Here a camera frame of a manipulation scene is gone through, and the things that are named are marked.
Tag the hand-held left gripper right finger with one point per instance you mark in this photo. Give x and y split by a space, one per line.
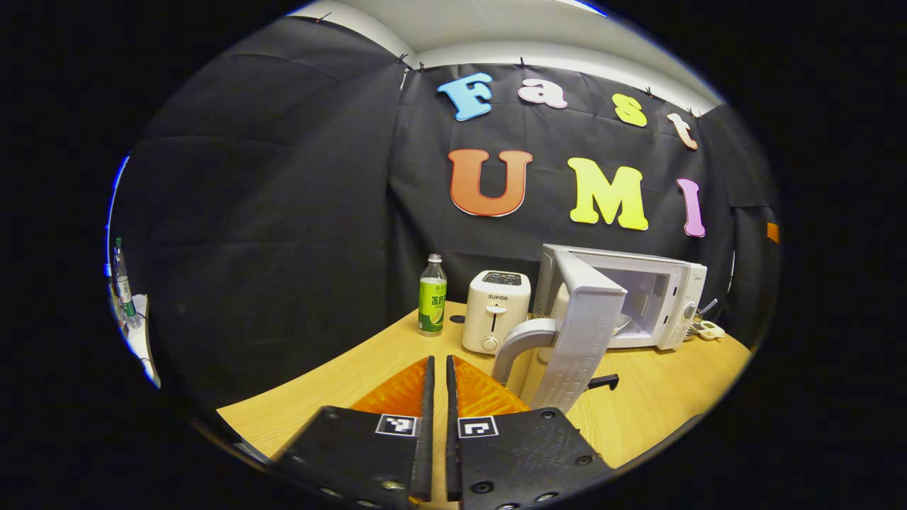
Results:
452 460

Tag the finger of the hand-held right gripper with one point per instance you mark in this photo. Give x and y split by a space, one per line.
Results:
773 232

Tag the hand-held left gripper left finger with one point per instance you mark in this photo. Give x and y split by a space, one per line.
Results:
427 453

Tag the white microwave oven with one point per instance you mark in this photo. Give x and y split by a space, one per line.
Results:
588 312

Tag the metal spoon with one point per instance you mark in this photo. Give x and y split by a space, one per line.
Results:
708 305

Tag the white divided grain dish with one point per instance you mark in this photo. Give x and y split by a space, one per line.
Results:
711 331

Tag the green label drink bottle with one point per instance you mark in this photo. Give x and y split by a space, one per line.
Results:
432 304

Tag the white toaster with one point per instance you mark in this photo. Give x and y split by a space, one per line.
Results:
496 312

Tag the black backdrop cloth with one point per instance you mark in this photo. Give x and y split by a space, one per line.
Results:
283 212

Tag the ceiling light panel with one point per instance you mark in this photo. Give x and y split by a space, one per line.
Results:
584 6

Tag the white side table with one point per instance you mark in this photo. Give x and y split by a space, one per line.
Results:
142 340

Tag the clear plastic bottle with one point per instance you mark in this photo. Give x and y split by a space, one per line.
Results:
125 290

